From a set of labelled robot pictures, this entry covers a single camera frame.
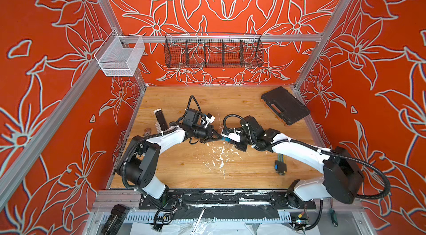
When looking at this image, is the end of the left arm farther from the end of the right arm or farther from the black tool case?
the black tool case

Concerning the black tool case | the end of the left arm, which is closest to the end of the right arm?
the end of the left arm

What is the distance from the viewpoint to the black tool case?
0.99 metres
